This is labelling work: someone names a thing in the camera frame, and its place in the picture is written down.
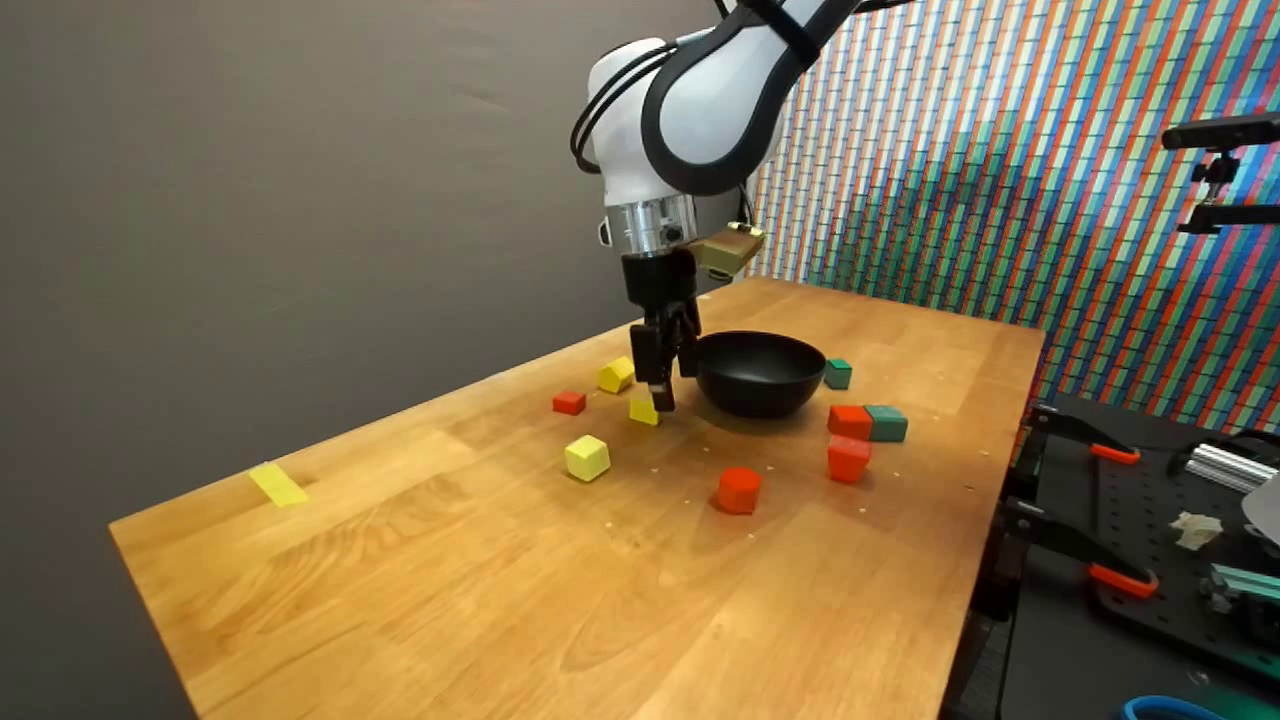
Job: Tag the yellow wooden block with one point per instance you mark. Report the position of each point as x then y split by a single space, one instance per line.
615 376
586 456
640 415

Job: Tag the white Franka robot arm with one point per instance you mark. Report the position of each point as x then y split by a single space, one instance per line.
705 95

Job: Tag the black bowl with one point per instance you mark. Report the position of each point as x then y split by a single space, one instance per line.
757 385

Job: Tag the white crumpled object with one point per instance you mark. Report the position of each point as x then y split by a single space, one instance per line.
1197 531

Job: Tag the white box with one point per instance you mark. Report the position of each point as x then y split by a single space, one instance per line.
1225 465

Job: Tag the blue scissors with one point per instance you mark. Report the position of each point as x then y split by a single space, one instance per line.
1173 711

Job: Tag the yellow tape strip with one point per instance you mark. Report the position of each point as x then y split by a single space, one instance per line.
278 485

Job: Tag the black pegboard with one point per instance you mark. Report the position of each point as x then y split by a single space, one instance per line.
1185 586

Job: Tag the grey disc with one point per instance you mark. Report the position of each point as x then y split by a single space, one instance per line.
1267 513

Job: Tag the teal tool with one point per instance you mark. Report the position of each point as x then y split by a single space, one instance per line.
1247 586

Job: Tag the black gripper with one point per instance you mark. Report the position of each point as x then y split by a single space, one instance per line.
662 285

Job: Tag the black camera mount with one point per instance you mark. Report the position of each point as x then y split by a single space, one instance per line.
1220 135

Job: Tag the green wooden block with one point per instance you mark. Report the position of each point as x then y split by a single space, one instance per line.
890 426
836 372

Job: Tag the tan wrist camera box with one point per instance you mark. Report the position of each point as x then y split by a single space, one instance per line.
731 249

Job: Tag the small red wooden block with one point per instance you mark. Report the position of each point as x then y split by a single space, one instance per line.
571 400

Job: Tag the grey fabric backdrop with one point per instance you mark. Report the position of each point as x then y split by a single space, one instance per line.
264 202

